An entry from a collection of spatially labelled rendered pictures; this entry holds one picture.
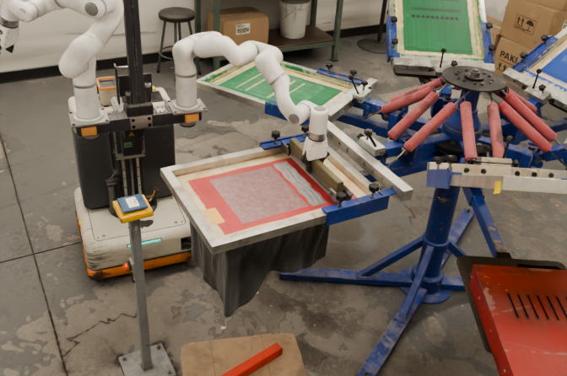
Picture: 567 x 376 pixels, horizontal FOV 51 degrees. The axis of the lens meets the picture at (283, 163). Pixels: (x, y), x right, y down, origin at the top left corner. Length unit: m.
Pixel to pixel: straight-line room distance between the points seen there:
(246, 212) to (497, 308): 1.02
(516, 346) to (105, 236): 2.28
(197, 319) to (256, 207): 1.04
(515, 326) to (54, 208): 3.10
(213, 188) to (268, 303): 1.04
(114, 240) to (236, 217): 1.17
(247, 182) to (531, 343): 1.31
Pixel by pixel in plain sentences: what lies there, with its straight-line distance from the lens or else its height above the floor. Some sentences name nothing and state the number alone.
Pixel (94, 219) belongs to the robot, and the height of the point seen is 0.28.
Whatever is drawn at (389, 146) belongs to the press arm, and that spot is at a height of 1.04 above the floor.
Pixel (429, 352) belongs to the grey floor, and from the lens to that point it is 3.31.
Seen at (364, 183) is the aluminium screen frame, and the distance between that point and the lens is 2.60.
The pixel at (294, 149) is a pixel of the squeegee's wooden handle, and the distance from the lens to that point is 2.72.
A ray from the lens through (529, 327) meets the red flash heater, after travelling 1.95.
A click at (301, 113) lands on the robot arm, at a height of 1.29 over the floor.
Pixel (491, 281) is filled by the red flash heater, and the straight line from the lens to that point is 2.06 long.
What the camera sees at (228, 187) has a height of 0.95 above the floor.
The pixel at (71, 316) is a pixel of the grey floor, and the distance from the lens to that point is 3.43.
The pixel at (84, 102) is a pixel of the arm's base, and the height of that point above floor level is 1.23.
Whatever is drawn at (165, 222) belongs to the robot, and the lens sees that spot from 3.50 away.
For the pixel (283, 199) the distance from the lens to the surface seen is 2.50.
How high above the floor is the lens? 2.38
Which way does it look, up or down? 31 degrees down
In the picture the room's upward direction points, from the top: 4 degrees clockwise
